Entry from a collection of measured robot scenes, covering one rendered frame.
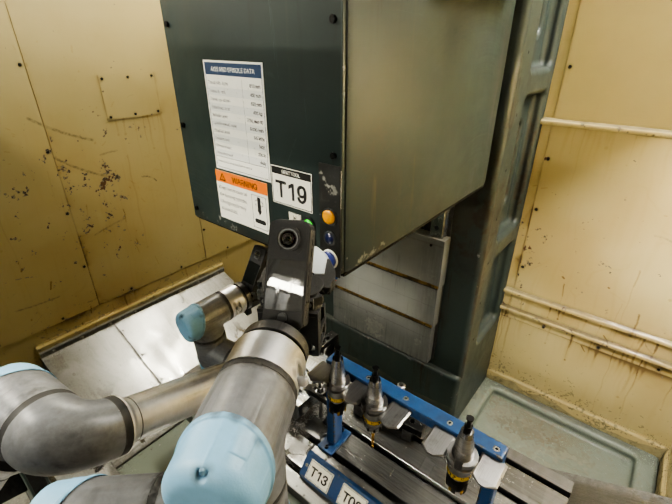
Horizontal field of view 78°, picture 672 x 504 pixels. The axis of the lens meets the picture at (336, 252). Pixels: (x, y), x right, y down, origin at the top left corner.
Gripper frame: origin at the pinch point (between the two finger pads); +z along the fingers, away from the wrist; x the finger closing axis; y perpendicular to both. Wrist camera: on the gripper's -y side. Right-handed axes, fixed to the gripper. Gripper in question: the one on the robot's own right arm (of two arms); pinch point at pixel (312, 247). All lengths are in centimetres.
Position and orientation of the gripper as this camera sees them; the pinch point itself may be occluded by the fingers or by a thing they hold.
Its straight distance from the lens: 58.2
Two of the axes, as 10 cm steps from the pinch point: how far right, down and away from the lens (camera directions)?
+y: 0.0, 8.9, 4.6
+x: 9.9, 0.7, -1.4
